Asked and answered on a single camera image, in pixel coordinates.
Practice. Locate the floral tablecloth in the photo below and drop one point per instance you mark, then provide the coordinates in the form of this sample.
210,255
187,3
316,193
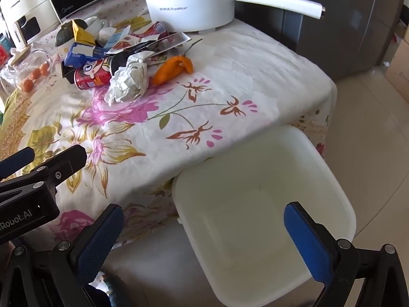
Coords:
143,134

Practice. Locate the blue white wrapper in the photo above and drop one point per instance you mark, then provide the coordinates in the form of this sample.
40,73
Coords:
116,36

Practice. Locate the light blue drink carton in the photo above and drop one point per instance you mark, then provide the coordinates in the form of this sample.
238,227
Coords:
80,54

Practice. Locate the white paper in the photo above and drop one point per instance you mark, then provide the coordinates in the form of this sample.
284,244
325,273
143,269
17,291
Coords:
127,80

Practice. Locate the cream air fryer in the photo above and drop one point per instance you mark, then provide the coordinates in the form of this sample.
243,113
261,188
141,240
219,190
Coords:
28,6

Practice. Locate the yellow snack packet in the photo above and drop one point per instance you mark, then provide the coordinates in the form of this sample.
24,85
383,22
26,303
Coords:
81,33

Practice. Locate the small-flower print cloth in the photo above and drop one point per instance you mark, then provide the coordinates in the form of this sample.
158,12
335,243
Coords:
124,6

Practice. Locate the brown cardboard box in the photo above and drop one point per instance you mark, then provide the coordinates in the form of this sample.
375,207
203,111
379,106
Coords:
399,67

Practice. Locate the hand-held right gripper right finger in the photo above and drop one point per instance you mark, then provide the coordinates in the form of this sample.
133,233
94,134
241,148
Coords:
306,246

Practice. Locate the wrinkled orange pepper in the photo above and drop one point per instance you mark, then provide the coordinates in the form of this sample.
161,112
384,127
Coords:
171,68

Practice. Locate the white plastic bin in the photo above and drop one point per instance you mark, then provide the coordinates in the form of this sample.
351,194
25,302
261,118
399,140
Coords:
255,214

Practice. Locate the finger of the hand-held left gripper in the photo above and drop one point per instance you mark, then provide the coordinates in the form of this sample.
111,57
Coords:
67,160
17,160

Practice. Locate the red cartoon drink can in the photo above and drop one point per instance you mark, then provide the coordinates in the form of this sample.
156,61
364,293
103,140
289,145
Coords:
92,75

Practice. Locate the red box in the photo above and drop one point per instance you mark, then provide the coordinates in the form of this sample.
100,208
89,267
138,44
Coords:
3,56

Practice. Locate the small orange fruit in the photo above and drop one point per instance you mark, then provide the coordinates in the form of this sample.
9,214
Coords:
34,75
43,67
27,85

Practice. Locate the silver foil wrapper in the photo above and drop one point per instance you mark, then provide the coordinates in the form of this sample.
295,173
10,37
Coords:
169,41

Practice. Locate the glass jar with wooden lid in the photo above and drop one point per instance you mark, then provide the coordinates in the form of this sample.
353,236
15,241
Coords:
38,56

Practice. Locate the dark green pumpkin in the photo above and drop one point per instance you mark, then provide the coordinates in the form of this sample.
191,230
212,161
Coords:
62,35

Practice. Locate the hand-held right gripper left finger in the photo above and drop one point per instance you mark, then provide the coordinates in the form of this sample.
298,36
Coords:
99,239

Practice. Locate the white electric cooking pot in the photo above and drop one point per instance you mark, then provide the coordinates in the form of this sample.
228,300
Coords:
191,6

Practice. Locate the grey refrigerator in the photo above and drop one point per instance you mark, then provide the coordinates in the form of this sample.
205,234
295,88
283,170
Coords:
335,38

